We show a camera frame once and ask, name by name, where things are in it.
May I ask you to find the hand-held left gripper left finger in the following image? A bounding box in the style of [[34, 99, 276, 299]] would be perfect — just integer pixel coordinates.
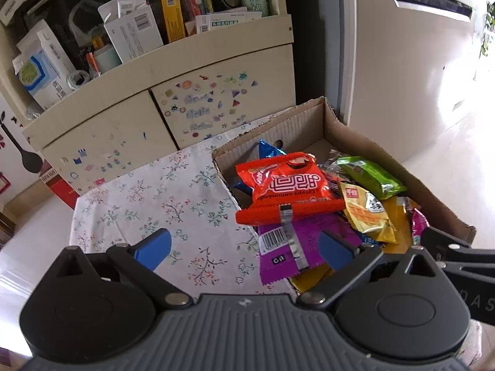
[[49, 228, 194, 310]]

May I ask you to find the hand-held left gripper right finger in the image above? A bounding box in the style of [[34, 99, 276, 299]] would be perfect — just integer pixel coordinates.
[[296, 230, 446, 310]]

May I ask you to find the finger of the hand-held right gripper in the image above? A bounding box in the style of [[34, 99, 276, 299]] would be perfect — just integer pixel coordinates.
[[420, 226, 495, 267], [441, 263, 495, 327]]

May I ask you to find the purple snack packet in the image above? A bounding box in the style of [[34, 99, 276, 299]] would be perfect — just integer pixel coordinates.
[[257, 212, 364, 287]]

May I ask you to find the large yellow snack packet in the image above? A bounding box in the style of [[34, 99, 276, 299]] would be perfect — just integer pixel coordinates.
[[290, 265, 335, 294]]

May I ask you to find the small yellow snack packet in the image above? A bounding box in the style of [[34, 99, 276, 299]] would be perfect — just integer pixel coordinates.
[[338, 181, 398, 244]]

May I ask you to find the pink snack packet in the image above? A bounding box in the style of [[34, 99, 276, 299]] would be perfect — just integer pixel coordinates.
[[410, 208, 431, 246]]

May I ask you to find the orange-yellow snack packet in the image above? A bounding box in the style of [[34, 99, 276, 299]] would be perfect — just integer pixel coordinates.
[[383, 197, 420, 254]]

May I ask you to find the orange-red snack packet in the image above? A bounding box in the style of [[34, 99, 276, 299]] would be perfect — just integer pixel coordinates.
[[235, 152, 347, 225]]

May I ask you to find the green snack packet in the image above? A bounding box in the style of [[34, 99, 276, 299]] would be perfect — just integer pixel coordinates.
[[334, 156, 407, 201]]

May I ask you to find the silver snack packet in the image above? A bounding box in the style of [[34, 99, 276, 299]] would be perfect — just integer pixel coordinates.
[[317, 149, 349, 186]]

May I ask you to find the large blue snack packet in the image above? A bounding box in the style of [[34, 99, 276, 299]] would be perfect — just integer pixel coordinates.
[[232, 180, 256, 198]]

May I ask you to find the crinkled blue snack packet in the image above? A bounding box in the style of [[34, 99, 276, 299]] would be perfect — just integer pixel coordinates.
[[257, 139, 287, 160]]

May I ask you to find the floral tablecloth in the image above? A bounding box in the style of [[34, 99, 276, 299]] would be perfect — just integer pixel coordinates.
[[69, 112, 302, 310]]

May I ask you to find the red cardboard box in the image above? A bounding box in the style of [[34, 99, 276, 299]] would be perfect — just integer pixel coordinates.
[[39, 166, 84, 211]]

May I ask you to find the cream cabinet with stickers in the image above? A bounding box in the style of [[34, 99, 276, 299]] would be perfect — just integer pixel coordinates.
[[0, 0, 296, 186]]

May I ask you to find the white refrigerator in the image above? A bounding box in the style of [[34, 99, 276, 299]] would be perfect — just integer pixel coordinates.
[[336, 0, 495, 163]]

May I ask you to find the white box blue label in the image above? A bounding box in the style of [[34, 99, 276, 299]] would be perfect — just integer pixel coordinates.
[[11, 19, 78, 111]]

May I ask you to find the open white carton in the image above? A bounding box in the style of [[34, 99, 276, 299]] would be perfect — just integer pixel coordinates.
[[97, 0, 165, 64]]

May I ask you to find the yellow box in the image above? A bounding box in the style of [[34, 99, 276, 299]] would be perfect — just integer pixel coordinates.
[[160, 0, 187, 45]]

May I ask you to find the white label medicine box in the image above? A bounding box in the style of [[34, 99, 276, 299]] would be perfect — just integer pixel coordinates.
[[194, 8, 264, 35]]

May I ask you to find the clear plastic container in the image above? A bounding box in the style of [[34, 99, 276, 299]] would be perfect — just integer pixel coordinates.
[[70, 0, 105, 47]]

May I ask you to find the green plant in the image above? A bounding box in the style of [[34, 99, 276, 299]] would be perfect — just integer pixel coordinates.
[[477, 0, 495, 58]]

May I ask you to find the small white box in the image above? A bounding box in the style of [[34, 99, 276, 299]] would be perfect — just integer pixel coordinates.
[[0, 0, 28, 28]]

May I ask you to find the black spoon wall sticker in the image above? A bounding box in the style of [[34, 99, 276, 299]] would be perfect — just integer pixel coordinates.
[[0, 112, 46, 174]]

